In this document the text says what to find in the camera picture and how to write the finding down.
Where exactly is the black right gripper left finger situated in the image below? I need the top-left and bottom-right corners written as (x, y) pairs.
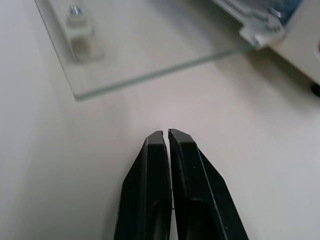
top-left (114, 130), bottom-right (173, 240)

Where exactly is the glass toaster oven door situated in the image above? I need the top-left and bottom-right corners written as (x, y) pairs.
top-left (34, 0), bottom-right (258, 103)

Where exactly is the white toaster oven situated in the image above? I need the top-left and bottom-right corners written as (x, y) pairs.
top-left (215, 0), bottom-right (320, 96)

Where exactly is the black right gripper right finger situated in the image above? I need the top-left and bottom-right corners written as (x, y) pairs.
top-left (167, 128), bottom-right (250, 240)

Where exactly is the white oven door handle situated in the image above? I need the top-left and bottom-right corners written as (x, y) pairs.
top-left (64, 4), bottom-right (104, 65)

